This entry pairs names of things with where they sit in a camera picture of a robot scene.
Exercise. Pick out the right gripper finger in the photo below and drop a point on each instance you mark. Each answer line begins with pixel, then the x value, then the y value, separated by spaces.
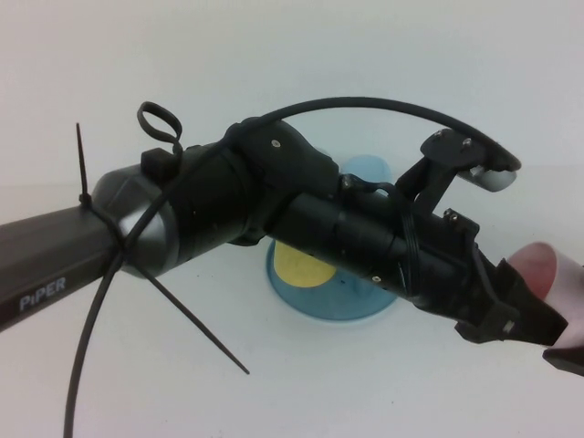
pixel 570 360

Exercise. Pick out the light blue plastic cup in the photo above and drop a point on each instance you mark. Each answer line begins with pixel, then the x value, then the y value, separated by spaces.
pixel 365 166

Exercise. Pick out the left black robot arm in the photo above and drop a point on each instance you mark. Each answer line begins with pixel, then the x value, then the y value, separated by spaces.
pixel 205 205

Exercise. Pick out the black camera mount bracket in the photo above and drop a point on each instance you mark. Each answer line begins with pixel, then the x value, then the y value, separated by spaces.
pixel 438 150

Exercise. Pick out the blue cup stand tray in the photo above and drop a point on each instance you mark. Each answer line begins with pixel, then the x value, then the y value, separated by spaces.
pixel 328 305

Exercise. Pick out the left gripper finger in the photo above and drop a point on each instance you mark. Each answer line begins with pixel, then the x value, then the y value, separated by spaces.
pixel 524 319

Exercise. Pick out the yellow plastic cup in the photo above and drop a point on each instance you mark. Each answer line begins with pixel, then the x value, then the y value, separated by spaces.
pixel 296 269

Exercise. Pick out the pink plastic cup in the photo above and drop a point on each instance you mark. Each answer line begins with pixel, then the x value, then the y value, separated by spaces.
pixel 534 269

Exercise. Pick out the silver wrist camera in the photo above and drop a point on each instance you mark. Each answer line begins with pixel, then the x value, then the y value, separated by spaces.
pixel 495 180

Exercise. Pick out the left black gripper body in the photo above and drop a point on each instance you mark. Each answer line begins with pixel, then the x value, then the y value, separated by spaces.
pixel 438 264

